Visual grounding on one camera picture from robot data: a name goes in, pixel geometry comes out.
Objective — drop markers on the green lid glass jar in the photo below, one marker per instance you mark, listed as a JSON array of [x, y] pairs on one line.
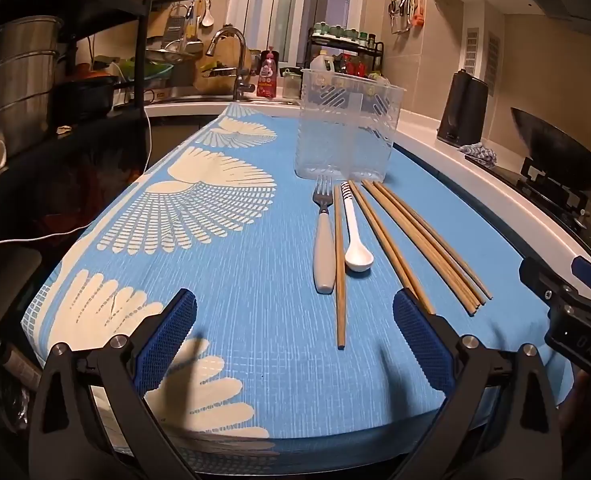
[[292, 85]]

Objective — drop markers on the hanging white ladle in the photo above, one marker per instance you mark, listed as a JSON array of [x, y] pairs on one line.
[[208, 19]]

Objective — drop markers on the black pot with orange lid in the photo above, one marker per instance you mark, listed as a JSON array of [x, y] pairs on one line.
[[82, 97]]

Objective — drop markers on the steel stockpot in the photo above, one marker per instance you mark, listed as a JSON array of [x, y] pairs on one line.
[[15, 80]]

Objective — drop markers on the black spice rack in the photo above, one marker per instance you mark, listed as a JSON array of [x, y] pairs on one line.
[[381, 60]]

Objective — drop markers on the hanging metal kitchen scissors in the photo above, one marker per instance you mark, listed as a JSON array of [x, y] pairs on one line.
[[399, 15]]

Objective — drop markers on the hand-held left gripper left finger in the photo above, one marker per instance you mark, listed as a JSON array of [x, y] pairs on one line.
[[168, 345]]

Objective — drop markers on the orange hanging kitchen tool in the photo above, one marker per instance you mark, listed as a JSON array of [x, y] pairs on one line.
[[417, 17]]

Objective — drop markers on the kitchen window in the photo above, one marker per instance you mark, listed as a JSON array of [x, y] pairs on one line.
[[295, 5]]

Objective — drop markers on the black gas stove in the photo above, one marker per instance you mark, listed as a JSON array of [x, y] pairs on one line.
[[540, 180]]

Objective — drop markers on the black wok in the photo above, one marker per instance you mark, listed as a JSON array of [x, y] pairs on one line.
[[560, 145]]

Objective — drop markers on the green plastic basin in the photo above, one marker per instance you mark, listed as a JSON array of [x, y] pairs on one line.
[[145, 70]]

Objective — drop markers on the steel colander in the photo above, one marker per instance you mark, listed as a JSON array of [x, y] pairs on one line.
[[173, 55]]

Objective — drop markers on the large cooking oil jug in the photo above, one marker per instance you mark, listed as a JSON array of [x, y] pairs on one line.
[[321, 62]]

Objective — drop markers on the hanging metal grater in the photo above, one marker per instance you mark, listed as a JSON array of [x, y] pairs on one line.
[[174, 25]]

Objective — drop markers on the round wooden cutting board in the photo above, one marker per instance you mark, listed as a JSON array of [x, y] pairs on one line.
[[225, 60]]

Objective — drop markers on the red dish soap bottle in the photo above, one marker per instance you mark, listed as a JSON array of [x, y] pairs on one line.
[[268, 77]]

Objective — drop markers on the row of spice jars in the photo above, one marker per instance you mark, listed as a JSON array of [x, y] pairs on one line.
[[335, 32]]

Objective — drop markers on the black electric kettle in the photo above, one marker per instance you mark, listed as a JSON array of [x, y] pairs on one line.
[[463, 110]]

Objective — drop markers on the steel kitchen faucet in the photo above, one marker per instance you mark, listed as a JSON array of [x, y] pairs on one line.
[[242, 70]]

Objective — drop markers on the clear plastic utensil holder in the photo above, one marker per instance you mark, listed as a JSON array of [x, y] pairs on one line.
[[345, 140]]

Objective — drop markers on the red cap sauce bottle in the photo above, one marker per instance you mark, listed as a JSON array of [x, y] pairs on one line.
[[346, 65]]

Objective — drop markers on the grey knitted dishcloth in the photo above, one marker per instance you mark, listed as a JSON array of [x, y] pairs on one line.
[[478, 154]]

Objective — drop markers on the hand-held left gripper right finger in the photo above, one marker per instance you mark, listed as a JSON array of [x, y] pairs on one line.
[[425, 345]]

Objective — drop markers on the black shelf rack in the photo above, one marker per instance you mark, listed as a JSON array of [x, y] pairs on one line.
[[144, 60]]

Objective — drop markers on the blue patterned tablecloth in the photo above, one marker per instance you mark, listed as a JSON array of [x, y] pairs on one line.
[[255, 310]]

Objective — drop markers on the wooden chopstick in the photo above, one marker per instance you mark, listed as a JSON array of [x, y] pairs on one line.
[[376, 222], [418, 248], [429, 242], [433, 240], [422, 246], [425, 244], [437, 238], [340, 270]]

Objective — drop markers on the grey wall vent grille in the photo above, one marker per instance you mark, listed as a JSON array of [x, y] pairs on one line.
[[471, 50], [493, 57]]

